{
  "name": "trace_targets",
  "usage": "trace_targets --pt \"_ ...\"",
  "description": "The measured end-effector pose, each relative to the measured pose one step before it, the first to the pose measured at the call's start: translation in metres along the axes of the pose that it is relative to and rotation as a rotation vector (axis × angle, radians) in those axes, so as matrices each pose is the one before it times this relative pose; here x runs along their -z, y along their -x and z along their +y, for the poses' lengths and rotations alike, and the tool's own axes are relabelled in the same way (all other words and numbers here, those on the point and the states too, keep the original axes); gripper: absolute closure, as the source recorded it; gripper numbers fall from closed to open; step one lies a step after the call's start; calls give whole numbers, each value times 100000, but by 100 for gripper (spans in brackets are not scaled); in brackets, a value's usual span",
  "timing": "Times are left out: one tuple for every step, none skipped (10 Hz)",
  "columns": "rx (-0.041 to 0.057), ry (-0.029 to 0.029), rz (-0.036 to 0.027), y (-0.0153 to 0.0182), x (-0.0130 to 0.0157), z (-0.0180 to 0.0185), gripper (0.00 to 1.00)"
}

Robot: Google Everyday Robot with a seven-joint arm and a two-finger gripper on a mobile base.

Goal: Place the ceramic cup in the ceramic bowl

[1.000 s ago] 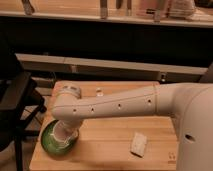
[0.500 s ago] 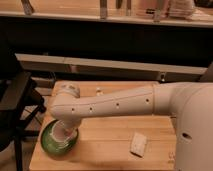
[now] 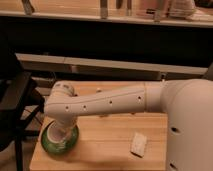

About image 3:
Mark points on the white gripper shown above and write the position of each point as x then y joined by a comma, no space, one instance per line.
60,131

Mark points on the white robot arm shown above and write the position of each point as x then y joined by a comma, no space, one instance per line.
188,104

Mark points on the green ceramic bowl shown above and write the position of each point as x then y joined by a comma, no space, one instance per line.
59,148

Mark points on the black chair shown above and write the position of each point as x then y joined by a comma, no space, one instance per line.
19,104

